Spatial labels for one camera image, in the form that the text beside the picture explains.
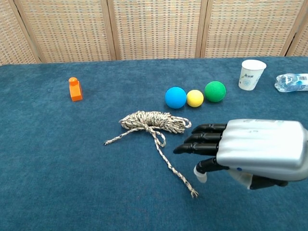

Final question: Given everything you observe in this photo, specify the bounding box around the beige speckled braided rope bundle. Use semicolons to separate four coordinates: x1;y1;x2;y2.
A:
103;110;199;199

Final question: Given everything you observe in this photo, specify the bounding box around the blue carpet table cover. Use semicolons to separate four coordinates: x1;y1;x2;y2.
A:
0;56;308;231

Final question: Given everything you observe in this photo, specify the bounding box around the white paper cup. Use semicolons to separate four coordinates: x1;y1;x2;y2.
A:
238;59;267;91

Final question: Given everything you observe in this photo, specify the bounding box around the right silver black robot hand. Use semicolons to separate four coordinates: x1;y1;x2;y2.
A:
173;119;308;191

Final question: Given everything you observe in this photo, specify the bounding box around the orange bottle-shaped block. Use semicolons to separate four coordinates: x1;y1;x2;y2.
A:
68;77;84;102

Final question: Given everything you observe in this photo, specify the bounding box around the woven wood-framed screen panel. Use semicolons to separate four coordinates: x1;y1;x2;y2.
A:
199;0;306;58
9;0;117;64
101;0;212;61
286;21;308;57
0;0;41;66

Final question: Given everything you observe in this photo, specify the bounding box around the yellow foam ball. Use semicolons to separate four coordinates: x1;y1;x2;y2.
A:
186;90;205;108

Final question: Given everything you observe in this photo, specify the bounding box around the blue foam ball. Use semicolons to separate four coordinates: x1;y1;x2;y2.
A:
165;86;188;109

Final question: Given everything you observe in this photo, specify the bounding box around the clear plastic water bottle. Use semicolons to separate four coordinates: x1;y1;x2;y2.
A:
274;73;308;93

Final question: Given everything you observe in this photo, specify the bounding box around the green foam ball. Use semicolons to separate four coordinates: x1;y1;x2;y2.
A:
204;81;227;103

